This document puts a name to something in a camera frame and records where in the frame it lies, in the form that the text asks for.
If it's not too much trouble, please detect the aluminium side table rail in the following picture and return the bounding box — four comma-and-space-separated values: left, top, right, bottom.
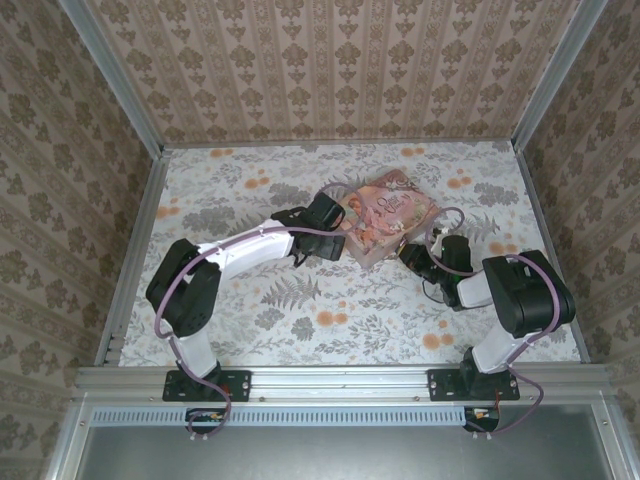
93, 144, 174, 369
512, 142, 591, 364

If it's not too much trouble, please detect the grey slotted cable duct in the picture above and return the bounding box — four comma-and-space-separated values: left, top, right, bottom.
92, 405, 501, 427

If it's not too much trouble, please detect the aluminium front frame rail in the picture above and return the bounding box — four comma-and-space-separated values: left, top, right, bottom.
74, 363, 615, 404

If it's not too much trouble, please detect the pink illustrated tin box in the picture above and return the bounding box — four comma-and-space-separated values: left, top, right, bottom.
332, 168, 442, 269

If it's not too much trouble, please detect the aluminium lower frame rail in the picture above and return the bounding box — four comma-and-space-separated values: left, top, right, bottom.
589, 392, 640, 480
44, 392, 96, 480

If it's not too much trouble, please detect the grey metal sheet panel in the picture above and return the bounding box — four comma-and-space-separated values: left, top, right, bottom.
74, 403, 619, 480

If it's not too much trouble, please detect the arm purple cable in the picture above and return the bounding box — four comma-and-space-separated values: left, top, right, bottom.
154, 182, 364, 441
422, 206, 564, 441

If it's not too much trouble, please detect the aluminium frame rail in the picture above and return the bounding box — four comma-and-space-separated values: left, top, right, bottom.
589, 392, 640, 480
44, 392, 96, 480
74, 363, 615, 404

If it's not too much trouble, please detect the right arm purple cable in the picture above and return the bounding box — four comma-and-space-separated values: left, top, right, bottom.
422, 206, 564, 441

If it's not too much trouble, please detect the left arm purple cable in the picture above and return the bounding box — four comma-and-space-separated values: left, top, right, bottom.
154, 182, 364, 441

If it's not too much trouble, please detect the aluminium corner post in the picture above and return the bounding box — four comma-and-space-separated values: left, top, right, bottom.
57, 0, 167, 154
510, 0, 610, 151

